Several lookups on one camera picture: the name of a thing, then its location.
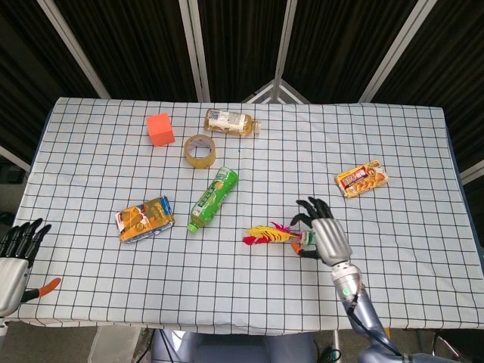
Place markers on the brown packing tape roll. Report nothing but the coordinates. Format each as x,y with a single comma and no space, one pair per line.
199,151

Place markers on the white folding partition frame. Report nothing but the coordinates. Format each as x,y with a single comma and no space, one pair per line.
242,49

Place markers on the red yellow feather toy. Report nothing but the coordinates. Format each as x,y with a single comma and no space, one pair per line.
278,235

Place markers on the orange snack box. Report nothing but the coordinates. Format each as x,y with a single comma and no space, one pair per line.
362,179

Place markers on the amber tea bottle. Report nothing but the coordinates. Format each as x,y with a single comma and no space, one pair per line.
231,123

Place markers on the green plastic bottle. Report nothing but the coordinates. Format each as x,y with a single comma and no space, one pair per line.
213,199

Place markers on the checkered tablecloth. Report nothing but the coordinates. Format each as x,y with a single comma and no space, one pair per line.
242,215

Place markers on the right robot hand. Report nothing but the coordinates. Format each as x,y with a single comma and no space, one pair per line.
329,236

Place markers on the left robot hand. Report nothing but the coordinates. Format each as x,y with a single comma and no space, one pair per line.
13,261

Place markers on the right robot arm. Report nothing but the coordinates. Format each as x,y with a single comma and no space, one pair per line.
359,302

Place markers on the orange cube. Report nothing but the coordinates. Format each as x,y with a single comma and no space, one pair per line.
160,129

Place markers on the crumpled blue orange snack pack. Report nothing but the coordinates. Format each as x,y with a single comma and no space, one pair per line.
144,219

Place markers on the robot torso base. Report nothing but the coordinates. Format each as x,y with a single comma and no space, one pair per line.
230,348

